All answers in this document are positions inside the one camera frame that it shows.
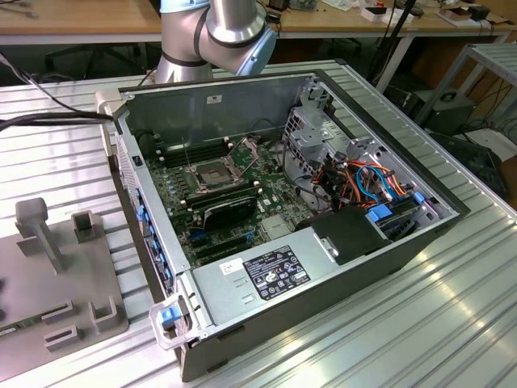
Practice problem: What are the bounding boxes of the black RAM slot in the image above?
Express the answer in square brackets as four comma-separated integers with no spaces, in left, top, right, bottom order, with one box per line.
[155,136,227,157]
[160,144,232,163]
[163,147,234,167]
[183,180,259,203]
[186,185,262,208]
[157,140,229,160]

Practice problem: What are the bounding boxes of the CPU socket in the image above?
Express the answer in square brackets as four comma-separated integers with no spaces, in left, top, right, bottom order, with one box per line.
[187,161,235,191]

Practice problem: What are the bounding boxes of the black expansion slot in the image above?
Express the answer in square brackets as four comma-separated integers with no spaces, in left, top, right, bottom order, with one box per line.
[196,243,250,263]
[190,234,248,252]

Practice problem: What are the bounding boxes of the green motherboard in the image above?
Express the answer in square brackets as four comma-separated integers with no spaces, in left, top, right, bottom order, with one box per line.
[143,135,324,268]

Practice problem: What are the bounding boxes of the silver chipset heatsink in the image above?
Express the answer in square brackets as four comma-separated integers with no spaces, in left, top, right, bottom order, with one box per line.
[260,216,294,239]

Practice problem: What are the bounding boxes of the metal socket cover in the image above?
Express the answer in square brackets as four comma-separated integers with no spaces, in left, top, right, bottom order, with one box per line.
[224,137,263,179]

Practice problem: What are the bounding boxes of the metal drive cage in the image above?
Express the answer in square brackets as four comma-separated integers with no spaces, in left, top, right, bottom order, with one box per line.
[282,107,353,179]

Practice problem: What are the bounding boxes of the black plastic cover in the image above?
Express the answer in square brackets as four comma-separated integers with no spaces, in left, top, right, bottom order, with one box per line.
[294,204,391,266]

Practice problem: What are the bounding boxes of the grey power supply unit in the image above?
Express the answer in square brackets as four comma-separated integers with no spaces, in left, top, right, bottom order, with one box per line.
[192,226,338,327]

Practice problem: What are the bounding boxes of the blue disk carrier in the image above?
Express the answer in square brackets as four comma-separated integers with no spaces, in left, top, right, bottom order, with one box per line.
[365,203,395,224]

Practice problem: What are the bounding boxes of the open PC case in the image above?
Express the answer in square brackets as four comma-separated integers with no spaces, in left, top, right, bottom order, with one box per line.
[95,68,472,383]

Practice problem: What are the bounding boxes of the blue case latch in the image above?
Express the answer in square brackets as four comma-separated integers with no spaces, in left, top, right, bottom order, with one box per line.
[160,307,180,331]

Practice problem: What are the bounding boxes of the wooden desk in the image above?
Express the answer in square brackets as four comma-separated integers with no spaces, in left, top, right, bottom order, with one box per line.
[278,0,517,94]
[0,0,162,45]

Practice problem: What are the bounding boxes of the white box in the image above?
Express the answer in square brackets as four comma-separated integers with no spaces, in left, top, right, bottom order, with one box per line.
[360,5,414,23]

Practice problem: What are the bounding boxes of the dark case side panel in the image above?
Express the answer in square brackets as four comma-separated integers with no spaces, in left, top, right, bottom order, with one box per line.
[430,133,508,199]

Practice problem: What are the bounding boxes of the grey parts rack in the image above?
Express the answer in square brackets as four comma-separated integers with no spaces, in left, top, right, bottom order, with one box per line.
[0,197,130,356]

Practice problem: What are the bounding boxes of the green circuit card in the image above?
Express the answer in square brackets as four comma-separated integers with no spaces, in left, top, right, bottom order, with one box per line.
[0,316,44,335]

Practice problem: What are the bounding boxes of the blue wire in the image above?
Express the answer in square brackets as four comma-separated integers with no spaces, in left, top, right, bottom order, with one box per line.
[354,162,395,202]

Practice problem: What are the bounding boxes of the orange wire bundle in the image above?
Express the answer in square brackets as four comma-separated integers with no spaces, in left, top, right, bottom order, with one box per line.
[314,158,410,211]

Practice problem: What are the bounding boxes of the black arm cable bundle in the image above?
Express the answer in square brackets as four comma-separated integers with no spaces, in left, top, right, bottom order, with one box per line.
[0,52,115,133]

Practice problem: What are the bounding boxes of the black box with handle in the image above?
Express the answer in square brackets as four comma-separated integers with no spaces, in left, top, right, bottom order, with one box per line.
[415,91,474,135]

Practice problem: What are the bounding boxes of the metal shelf frame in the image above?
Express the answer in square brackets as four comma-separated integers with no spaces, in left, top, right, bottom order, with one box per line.
[415,42,517,122]

